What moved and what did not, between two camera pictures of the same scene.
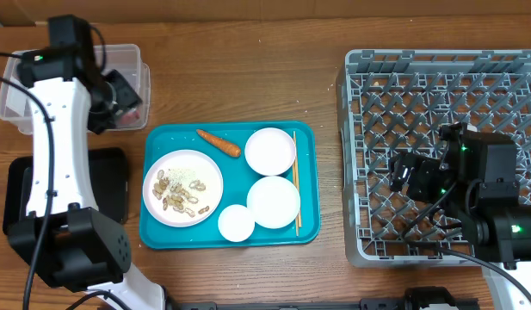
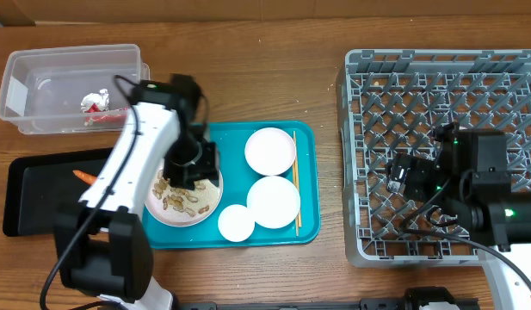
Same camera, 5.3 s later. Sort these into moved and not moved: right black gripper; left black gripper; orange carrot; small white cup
Moved: left black gripper; orange carrot
Not moved: small white cup; right black gripper
